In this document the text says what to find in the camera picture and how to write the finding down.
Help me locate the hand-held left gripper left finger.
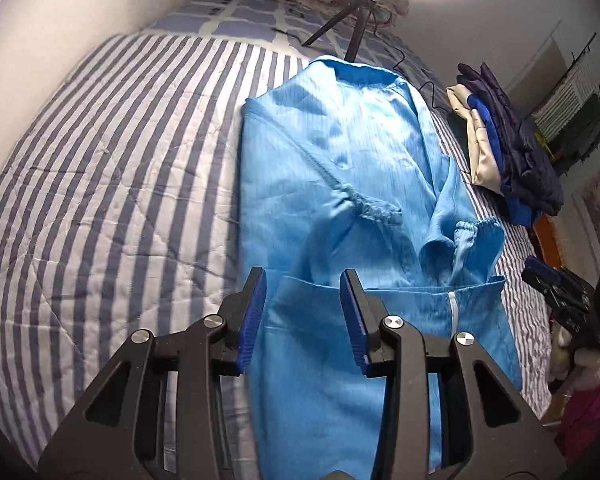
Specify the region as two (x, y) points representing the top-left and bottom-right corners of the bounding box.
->
(37, 266), (268, 480)

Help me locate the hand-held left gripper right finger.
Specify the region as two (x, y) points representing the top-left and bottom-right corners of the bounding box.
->
(340, 268), (567, 480)

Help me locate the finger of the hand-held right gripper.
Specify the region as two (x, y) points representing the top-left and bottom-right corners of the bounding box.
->
(522, 256), (562, 303)

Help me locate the light blue work coat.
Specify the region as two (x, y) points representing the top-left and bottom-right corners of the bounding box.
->
(236, 57), (524, 480)

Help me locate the person's right forearm pink sleeve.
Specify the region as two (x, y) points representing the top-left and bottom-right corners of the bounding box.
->
(547, 329), (600, 463)

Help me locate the pile of folded clothes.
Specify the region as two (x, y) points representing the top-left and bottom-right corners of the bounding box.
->
(456, 62), (566, 217)

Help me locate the black clothes rack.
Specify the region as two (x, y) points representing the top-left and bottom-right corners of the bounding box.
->
(530, 32), (600, 173)

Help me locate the yellow object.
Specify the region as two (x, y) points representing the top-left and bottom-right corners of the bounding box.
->
(534, 132), (562, 162)

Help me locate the royal blue folded garment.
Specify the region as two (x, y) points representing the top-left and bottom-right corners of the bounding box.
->
(467, 94), (537, 227)

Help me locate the beige folded garment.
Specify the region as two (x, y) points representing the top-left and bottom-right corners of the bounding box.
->
(446, 85), (504, 194)

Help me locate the blue white striped bed quilt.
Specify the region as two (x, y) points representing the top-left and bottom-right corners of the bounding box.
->
(0, 32), (561, 471)

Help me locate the white door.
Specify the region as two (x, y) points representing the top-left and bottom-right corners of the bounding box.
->
(505, 20), (567, 111)

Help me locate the black ring light cable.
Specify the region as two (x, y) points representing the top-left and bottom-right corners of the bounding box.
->
(374, 10), (462, 117)

